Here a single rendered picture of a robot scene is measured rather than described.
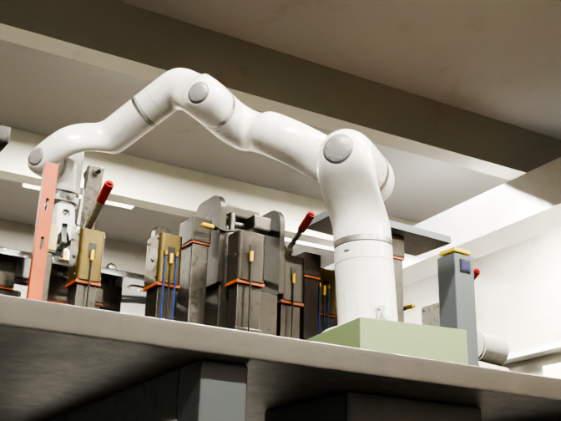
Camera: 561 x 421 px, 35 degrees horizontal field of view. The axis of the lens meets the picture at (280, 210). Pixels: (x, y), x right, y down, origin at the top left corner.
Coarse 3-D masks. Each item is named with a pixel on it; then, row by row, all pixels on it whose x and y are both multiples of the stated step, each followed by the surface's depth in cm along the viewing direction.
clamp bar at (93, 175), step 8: (88, 168) 204; (96, 168) 204; (88, 176) 203; (96, 176) 204; (88, 184) 203; (96, 184) 204; (88, 192) 203; (96, 192) 204; (88, 200) 202; (80, 208) 202; (88, 208) 202; (80, 216) 201; (80, 224) 200
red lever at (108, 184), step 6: (108, 180) 195; (108, 186) 194; (102, 192) 195; (108, 192) 195; (102, 198) 196; (96, 204) 197; (102, 204) 197; (96, 210) 198; (90, 216) 199; (96, 216) 199; (90, 222) 200; (90, 228) 201
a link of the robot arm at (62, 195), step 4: (56, 192) 218; (60, 192) 218; (64, 192) 219; (68, 192) 219; (72, 192) 220; (56, 196) 218; (60, 196) 218; (64, 196) 219; (68, 196) 218; (72, 196) 219; (76, 196) 221; (56, 200) 218; (60, 200) 218; (64, 200) 219; (68, 200) 219; (72, 200) 219; (76, 200) 220; (72, 204) 220; (76, 204) 221; (76, 208) 223
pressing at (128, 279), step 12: (0, 252) 193; (12, 252) 195; (24, 252) 196; (24, 264) 204; (60, 264) 200; (24, 276) 214; (108, 276) 212; (120, 276) 212; (132, 276) 209; (132, 300) 230; (144, 300) 230
